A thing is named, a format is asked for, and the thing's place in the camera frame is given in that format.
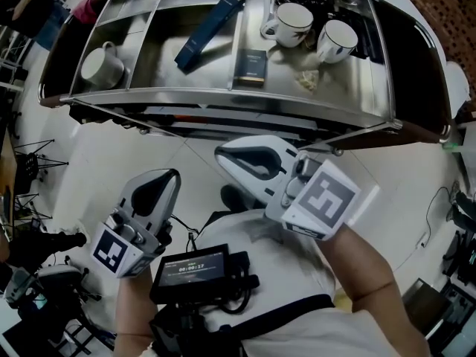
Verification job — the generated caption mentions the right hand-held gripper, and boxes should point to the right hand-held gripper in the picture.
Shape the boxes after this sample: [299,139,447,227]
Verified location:
[213,135,362,242]

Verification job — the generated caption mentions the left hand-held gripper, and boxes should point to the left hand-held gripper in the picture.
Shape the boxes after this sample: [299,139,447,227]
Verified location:
[89,168,183,280]

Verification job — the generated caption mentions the stainless steel cart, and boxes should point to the stainless steel cart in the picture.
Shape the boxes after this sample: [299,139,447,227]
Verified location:
[36,0,454,156]

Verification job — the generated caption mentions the person's right forearm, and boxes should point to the person's right forearm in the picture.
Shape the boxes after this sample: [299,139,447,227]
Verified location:
[321,222,398,303]

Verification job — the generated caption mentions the person's left forearm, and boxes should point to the person's left forearm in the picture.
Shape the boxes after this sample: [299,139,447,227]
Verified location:
[114,265,165,336]

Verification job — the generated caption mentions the person's black shoe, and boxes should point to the person's black shoe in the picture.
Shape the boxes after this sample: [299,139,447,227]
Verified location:
[219,184,254,214]

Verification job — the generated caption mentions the black monitor screen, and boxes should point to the black monitor screen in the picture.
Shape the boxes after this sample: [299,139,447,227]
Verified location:
[149,242,232,305]

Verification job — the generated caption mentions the clear snack bag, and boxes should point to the clear snack bag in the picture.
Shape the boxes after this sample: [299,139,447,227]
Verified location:
[295,68,321,95]

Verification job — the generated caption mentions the small dark box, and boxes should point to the small dark box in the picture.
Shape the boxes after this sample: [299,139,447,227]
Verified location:
[233,48,268,89]

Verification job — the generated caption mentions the person's white shirt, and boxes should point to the person's white shirt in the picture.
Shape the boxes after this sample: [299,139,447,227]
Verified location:
[192,208,422,357]

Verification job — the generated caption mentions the black tripod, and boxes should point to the black tripod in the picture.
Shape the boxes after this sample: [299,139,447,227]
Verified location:
[12,137,71,171]

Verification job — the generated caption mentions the grey office chair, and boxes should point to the grey office chair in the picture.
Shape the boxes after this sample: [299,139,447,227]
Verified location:
[4,263,102,320]

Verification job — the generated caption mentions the grey mug with saucer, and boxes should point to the grey mug with saucer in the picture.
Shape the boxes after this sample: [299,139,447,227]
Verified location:
[79,41,126,89]

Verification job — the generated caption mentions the white mug with leaf print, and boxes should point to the white mug with leaf print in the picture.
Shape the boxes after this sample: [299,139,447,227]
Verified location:
[259,1,315,49]

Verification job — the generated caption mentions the white mug with blue mark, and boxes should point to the white mug with blue mark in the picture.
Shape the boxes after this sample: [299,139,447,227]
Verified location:
[315,19,359,65]

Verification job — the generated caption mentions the long navy box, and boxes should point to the long navy box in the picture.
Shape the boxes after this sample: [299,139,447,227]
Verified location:
[173,0,247,75]

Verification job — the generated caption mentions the black tray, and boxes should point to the black tray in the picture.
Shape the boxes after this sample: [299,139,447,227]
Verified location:
[333,0,385,65]

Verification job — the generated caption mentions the black device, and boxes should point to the black device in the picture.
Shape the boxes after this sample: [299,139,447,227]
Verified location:
[445,190,476,223]

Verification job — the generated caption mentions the white round stool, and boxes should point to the white round stool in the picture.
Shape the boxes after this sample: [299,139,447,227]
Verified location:
[443,60,471,121]

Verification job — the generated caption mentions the black equipment cases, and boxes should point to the black equipment cases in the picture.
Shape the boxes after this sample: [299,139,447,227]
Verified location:
[400,231,476,357]

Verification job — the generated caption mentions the black camera rig with cables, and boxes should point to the black camera rig with cables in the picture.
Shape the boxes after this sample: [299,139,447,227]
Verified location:
[207,250,262,315]

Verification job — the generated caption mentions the black wire crate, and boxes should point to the black wire crate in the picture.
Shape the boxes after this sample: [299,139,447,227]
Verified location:
[16,152,42,186]

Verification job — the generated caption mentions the black chest strap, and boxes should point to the black chest strap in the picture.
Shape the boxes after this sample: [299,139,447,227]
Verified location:
[147,293,336,357]

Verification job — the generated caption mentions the black floor cable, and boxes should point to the black floor cable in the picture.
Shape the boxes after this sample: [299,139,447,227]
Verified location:
[418,185,454,249]

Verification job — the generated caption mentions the white wire rack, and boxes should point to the white wire rack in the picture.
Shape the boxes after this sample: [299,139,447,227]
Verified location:
[0,23,35,86]

